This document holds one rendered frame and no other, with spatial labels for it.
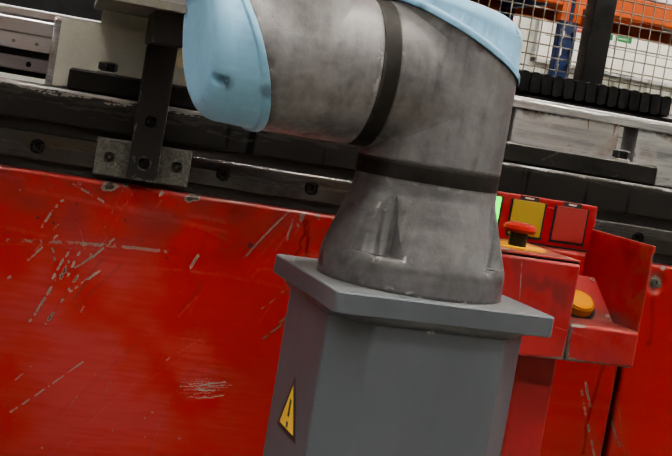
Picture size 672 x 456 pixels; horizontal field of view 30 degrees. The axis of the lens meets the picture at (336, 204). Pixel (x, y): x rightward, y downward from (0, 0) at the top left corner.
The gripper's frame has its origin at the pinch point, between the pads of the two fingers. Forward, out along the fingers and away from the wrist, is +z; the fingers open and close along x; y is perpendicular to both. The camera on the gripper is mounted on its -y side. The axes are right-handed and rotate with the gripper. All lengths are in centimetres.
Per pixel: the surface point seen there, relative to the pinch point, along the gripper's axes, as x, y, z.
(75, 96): 9.3, -11.7, 8.2
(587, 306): -56, -36, 7
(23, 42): 20.1, 20.3, 27.5
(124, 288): -0.6, -26.7, 26.8
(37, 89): 14.2, -11.9, 8.0
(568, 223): -55, -23, 6
